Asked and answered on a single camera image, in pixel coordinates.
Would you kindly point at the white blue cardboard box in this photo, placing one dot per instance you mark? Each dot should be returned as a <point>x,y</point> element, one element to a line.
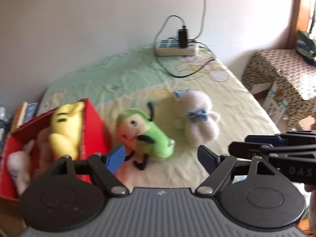
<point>275,103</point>

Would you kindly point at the small white bunny plush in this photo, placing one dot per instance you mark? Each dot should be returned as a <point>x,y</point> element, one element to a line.
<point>195,116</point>

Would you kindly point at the person right hand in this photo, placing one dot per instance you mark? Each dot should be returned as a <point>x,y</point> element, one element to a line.
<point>312,205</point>

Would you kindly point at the red cardboard box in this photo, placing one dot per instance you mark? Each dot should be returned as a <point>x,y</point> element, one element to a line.
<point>95,138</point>

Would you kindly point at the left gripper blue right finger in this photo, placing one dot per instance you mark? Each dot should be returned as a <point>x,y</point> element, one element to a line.
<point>208,159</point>

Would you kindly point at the green bag on stool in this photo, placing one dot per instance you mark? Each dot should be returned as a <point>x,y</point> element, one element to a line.
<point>305,47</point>

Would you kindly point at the green pear plush toy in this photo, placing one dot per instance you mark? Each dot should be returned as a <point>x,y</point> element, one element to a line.
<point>138,132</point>

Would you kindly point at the large white bunny plush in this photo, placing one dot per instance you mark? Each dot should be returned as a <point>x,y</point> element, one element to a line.
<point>19,168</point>

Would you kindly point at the pink-brown teddy bear plush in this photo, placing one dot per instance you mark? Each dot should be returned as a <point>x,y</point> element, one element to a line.
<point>46,156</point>

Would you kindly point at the green yellow cartoon bedsheet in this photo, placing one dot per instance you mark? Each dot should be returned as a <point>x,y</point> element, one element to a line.
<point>133,79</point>

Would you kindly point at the yellow book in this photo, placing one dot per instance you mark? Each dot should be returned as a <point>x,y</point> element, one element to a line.
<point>19,116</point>

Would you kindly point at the yellow tiger plush toy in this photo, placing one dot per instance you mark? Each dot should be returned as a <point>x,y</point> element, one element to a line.
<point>66,127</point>

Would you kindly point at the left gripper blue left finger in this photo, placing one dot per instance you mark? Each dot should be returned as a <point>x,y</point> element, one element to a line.
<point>115,159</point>

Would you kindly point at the patterned cloth covered stool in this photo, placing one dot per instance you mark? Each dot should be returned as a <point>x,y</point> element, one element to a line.
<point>293,75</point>

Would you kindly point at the black charger adapter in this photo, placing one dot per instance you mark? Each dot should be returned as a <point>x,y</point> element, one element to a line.
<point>183,37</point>

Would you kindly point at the blue book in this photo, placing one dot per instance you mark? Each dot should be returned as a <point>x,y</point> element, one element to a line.
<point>30,111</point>

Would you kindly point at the white power strip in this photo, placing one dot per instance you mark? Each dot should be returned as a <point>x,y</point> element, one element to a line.
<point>170,47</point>

